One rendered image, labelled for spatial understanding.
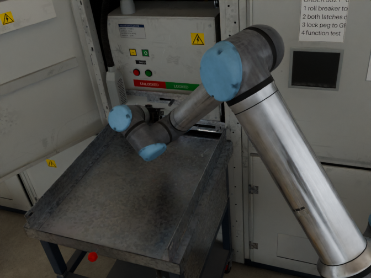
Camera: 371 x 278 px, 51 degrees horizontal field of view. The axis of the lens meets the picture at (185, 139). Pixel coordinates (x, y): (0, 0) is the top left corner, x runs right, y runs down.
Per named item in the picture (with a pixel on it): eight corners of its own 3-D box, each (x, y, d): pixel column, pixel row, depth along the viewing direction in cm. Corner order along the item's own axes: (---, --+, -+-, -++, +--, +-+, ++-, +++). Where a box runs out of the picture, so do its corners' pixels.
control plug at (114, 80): (121, 109, 177) (113, 74, 167) (111, 108, 179) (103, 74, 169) (128, 101, 183) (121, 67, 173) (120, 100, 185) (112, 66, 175)
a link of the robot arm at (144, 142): (175, 139, 134) (152, 113, 136) (150, 156, 128) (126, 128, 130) (168, 151, 142) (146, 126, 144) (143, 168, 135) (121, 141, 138)
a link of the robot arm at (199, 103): (285, 0, 92) (171, 109, 149) (253, 17, 85) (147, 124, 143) (314, 41, 92) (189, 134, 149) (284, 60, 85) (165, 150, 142)
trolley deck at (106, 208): (181, 275, 127) (179, 263, 123) (28, 237, 147) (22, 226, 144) (232, 152, 178) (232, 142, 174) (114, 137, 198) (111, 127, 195)
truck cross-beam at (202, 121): (225, 133, 177) (224, 122, 174) (121, 121, 195) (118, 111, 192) (228, 128, 181) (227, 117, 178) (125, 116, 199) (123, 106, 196)
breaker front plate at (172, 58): (219, 124, 176) (212, 20, 149) (124, 114, 192) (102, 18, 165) (220, 123, 177) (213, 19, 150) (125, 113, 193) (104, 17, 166)
